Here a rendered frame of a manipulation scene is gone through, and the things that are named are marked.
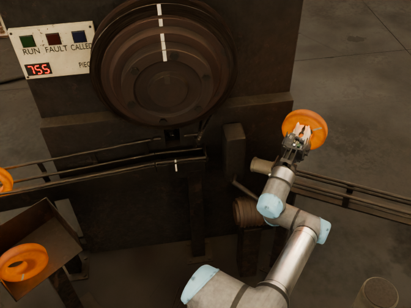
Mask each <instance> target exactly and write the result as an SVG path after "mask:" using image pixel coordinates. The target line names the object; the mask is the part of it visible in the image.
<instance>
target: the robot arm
mask: <svg viewBox="0 0 411 308"><path fill-rule="evenodd" d="M303 129H305V130H304V132H303V136H302V137H301V138H300V137H299V135H300V134H301V133H302V130H303ZM310 150H311V130H310V128H309V126H306V125H300V124H299V122H298V123H297V124H296V127H295V129H294V130H293V131H292V132H291V133H290V134H288V131H287V133H286V135H285V137H284V139H283V142H282V144H281V154H282V155H283V157H282V158H281V159H280V162H277V163H276V164H275V167H274V168H273V170H272V173H271V174H268V176H269V178H268V180H267V183H266V185H265V187H264V190H263V192H262V194H261V196H260V197H259V200H258V203H257V206H256V208H257V210H258V211H259V212H260V214H262V215H263V217H264V220H265V222H266V223H267V224H268V225H270V226H281V227H284V228H286V229H288V230H291V231H293V233H292V235H291V237H290V238H289V240H288V241H287V243H286V245H285V247H284V248H283V250H282V251H281V253H280V255H279V256H278V258H277V260H276V262H275V263H274V265H273V266H272V268H271V270H270V272H269V273H268V275H267V277H266V278H265V280H264V281H263V282H260V283H258V284H257V286H256V287H255V288H253V287H250V286H249V285H247V284H244V283H243V282H241V281H239V280H237V279H235V278H233V277H232V276H230V275H228V274H226V273H224V272H222V271H220V269H216V268H214V267H212V266H210V265H203V266H201V267H200V268H199V269H198V270H197V271H196V272H195V273H194V275H192V277H191V279H190V280H189V281H188V283H187V285H186V286H185V288H184V290H183V293H182V296H181V301H182V302H183V303H184V304H186V305H187V308H288V307H289V304H290V300H289V295H290V293H291V292H292V290H293V288H294V286H295V284H296V282H297V280H298V278H299V276H300V274H301V272H302V270H303V268H304V266H305V265H306V263H307V261H308V259H309V257H310V255H311V253H312V251H313V249H314V247H315V245H316V243H319V244H324V243H325V240H326V239H327V236H328V233H329V231H330V228H331V224H330V223H329V222H328V221H326V220H324V219H322V218H321V217H317V216H315V215H313V214H310V213H308V212H305V211H303V210H301V209H299V208H296V207H294V206H292V205H289V204H287V203H286V199H287V196H288V194H289V191H290V189H291V187H292V184H293V182H294V180H295V175H296V173H297V170H296V168H297V164H295V163H296V162H299V163H300V162H301V161H303V160H304V157H305V156H308V153H309V151H310Z"/></svg>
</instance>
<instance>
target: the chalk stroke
mask: <svg viewBox="0 0 411 308"><path fill-rule="evenodd" d="M157 10H158V15H161V5H160V4H157ZM158 20H159V26H163V22H162V19H158ZM160 37H161V41H164V40H165V38H164V34H160ZM161 46H162V49H163V50H165V49H166V47H165V42H161ZM162 52H163V61H167V58H166V51H162Z"/></svg>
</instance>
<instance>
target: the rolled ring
mask: <svg viewBox="0 0 411 308"><path fill-rule="evenodd" d="M0 181H1V182H2V184H3V186H2V187H0V193H2V192H6V191H11V190H12V187H13V178H12V176H11V175H10V174H9V173H8V172H7V171H6V170H5V169H3V168H1V167H0Z"/></svg>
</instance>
